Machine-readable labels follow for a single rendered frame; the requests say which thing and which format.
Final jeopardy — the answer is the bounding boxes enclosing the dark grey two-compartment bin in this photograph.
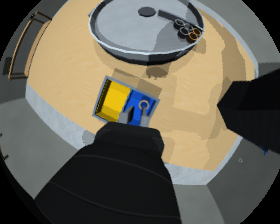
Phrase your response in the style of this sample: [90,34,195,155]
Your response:
[92,75,161,126]

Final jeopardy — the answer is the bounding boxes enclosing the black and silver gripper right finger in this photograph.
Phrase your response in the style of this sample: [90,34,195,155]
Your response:
[140,108,150,128]

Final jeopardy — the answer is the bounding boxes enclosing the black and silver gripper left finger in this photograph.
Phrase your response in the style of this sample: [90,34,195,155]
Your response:
[118,106,135,124]

